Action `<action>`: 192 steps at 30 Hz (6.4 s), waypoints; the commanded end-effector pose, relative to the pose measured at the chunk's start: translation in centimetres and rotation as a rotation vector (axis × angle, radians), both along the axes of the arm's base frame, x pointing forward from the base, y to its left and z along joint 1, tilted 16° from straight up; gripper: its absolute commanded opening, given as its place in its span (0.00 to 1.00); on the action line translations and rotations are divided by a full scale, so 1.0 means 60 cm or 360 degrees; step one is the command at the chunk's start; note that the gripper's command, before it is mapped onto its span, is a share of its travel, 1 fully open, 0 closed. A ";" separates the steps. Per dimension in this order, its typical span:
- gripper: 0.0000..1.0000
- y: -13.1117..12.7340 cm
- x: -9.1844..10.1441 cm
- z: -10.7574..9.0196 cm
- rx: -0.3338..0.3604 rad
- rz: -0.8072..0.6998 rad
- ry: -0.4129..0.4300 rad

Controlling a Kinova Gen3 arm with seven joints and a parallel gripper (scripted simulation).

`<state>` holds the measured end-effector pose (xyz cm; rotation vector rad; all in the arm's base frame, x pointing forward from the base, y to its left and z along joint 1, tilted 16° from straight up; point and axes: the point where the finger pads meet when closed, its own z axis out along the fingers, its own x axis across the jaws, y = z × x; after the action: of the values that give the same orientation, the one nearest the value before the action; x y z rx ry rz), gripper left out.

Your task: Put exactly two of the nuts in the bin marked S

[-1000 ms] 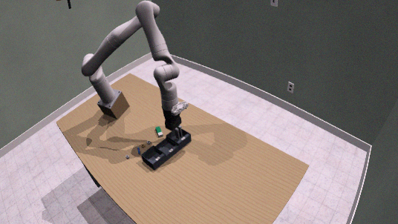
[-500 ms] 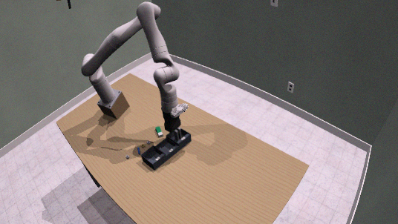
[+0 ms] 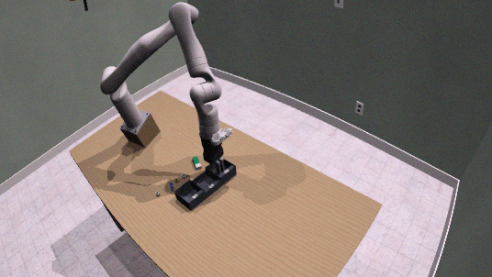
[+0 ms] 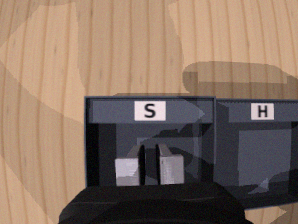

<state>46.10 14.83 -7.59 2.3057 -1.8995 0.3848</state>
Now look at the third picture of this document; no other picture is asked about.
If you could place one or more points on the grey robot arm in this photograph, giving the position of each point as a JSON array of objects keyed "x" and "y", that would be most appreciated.
[{"x": 182, "y": 16}]

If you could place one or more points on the green and white eraser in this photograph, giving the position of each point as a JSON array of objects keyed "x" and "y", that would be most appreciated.
[{"x": 197, "y": 163}]

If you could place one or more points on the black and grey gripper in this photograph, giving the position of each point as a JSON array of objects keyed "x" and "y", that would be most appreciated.
[{"x": 213, "y": 153}]

